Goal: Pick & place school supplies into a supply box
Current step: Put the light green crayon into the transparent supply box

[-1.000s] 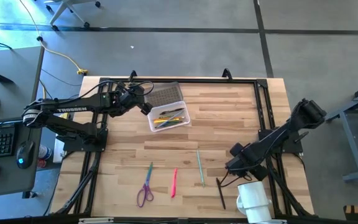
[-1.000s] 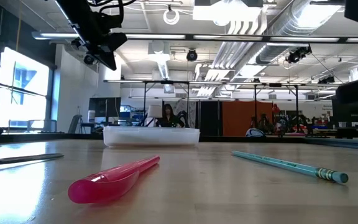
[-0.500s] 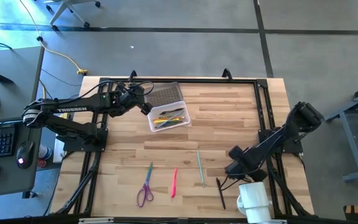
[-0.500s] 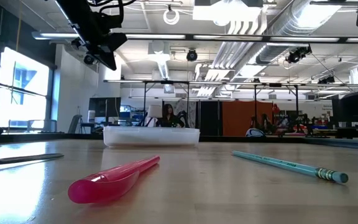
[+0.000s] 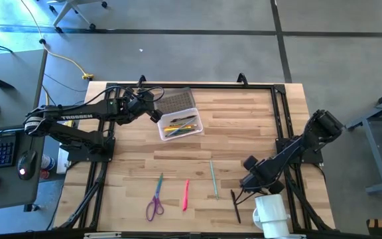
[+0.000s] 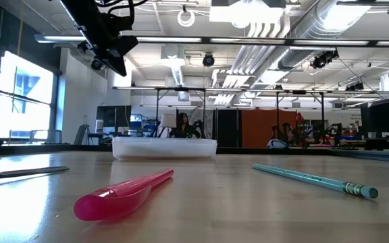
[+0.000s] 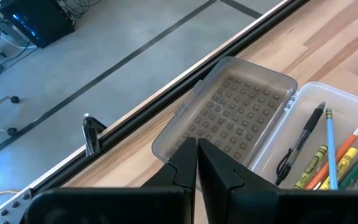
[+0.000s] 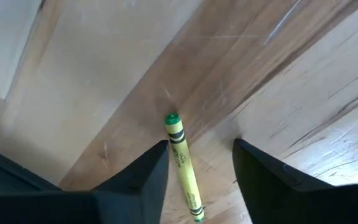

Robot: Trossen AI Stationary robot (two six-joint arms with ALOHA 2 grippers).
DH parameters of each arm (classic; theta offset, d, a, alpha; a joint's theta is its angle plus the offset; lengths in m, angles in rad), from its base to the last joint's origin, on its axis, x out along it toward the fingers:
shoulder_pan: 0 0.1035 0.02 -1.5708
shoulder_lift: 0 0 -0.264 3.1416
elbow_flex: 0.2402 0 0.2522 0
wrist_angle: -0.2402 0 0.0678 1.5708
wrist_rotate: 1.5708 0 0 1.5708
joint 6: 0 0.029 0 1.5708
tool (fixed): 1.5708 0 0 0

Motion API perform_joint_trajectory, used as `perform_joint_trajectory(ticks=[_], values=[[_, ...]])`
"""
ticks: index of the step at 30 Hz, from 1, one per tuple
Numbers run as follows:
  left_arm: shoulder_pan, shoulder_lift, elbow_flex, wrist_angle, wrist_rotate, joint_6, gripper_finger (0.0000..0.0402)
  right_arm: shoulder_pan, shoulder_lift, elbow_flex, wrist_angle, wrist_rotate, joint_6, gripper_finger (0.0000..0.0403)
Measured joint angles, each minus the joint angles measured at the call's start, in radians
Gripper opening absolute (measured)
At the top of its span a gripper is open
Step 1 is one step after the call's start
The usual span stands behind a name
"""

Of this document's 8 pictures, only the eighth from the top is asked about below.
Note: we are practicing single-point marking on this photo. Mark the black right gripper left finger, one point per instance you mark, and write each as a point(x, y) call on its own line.
point(129, 202)

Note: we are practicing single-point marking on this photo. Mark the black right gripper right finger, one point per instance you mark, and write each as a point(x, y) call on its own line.
point(275, 199)

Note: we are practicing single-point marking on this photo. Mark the black aluminium table frame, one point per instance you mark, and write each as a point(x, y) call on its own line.
point(5, 174)

